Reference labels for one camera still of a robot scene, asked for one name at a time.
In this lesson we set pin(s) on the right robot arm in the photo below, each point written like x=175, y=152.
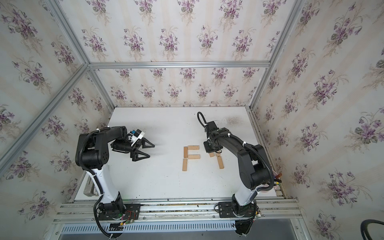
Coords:
x=255, y=171

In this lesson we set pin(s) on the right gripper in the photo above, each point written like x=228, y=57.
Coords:
x=207, y=149

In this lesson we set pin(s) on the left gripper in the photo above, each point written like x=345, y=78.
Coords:
x=134, y=148

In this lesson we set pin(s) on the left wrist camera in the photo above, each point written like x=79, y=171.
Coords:
x=135, y=135

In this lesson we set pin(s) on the grey objects beside table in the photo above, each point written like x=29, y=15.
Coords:
x=90, y=190

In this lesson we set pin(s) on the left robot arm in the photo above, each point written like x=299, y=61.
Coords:
x=93, y=155

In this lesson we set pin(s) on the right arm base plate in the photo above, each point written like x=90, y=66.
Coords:
x=232, y=210

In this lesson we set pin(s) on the aluminium front rail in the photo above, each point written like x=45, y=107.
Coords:
x=183, y=210

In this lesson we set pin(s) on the aluminium cage frame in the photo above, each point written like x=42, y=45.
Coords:
x=147, y=55

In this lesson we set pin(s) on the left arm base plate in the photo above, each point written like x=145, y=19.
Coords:
x=129, y=214

